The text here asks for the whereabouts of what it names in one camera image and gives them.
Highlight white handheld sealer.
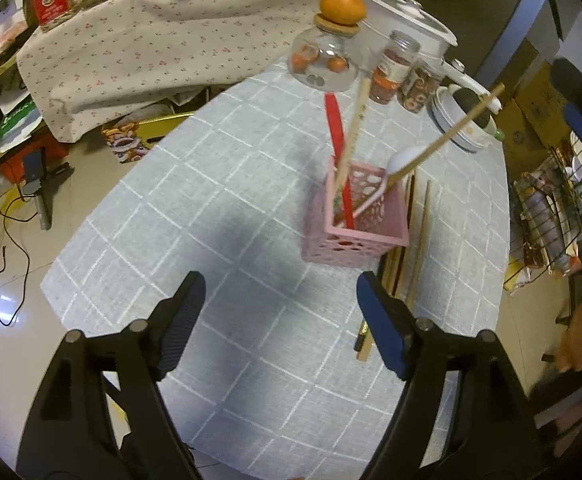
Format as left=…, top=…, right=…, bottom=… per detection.
left=442, top=58, right=472, bottom=88

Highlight red goji berry jar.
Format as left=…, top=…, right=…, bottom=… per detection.
left=369, top=30, right=420, bottom=104

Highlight red plastic spoon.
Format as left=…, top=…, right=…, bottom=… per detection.
left=323, top=92, right=355, bottom=230

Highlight stacked white bowls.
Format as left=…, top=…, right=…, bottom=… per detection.
left=431, top=84, right=504, bottom=153

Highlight white rice cooker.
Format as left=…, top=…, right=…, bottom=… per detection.
left=354, top=0, right=457, bottom=77

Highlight dark green squash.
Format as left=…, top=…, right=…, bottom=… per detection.
left=453, top=87, right=492, bottom=129

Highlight orange tangerine on jar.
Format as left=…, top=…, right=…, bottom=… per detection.
left=319, top=0, right=367, bottom=26

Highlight black chopstick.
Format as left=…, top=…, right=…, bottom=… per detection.
left=354, top=321, right=369, bottom=352

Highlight grey refrigerator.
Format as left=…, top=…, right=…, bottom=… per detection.
left=415, top=0, right=578, bottom=87

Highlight printed bamboo chopstick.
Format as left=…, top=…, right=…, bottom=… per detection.
left=334, top=76, right=371, bottom=229

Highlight lone bamboo chopstick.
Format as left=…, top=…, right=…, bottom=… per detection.
left=387, top=82, right=505, bottom=188

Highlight round glass jar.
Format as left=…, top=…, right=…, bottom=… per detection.
left=288, top=13, right=361, bottom=92

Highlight floral cloth on cabinet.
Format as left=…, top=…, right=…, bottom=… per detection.
left=16, top=0, right=319, bottom=143

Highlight yellow printed box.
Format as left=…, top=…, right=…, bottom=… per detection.
left=101, top=112, right=193, bottom=164

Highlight white plastic spoon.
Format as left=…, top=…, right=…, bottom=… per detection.
left=354, top=145, right=425, bottom=218

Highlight black wire rack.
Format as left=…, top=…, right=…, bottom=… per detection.
left=504, top=140, right=582, bottom=292

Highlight pink perforated utensil basket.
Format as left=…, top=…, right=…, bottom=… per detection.
left=301, top=157, right=409, bottom=268

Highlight light bamboo chopstick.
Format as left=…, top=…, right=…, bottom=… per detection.
left=406, top=181, right=432, bottom=310

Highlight grey checked tablecloth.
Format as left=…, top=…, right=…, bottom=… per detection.
left=39, top=66, right=513, bottom=480

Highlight brown wooden chopstick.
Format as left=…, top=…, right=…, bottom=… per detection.
left=356, top=172, right=417, bottom=362

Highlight dried slices jar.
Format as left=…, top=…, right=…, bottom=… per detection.
left=397, top=58, right=444, bottom=114

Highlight cardboard box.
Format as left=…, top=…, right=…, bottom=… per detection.
left=495, top=62, right=571, bottom=181

